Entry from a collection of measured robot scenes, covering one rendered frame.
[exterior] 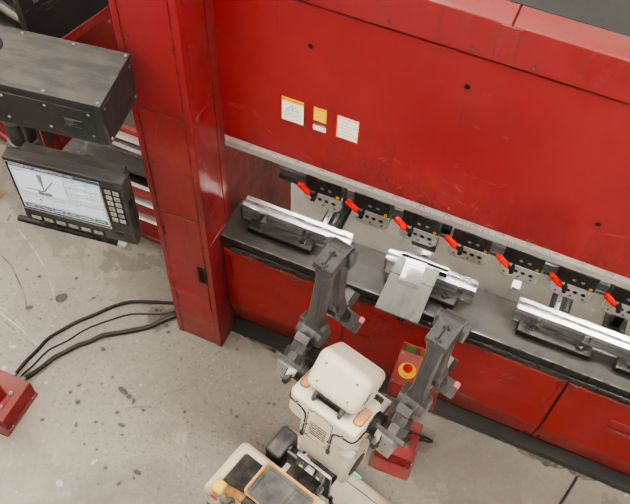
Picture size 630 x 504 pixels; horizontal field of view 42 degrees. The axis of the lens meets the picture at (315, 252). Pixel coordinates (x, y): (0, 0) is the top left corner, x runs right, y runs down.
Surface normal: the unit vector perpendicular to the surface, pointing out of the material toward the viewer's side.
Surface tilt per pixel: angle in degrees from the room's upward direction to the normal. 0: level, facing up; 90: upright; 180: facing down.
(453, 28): 90
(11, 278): 0
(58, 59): 0
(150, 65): 90
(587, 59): 90
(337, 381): 47
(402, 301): 0
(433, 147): 90
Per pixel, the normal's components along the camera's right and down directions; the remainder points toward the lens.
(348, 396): -0.43, 0.09
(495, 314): 0.03, -0.56
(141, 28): -0.40, 0.75
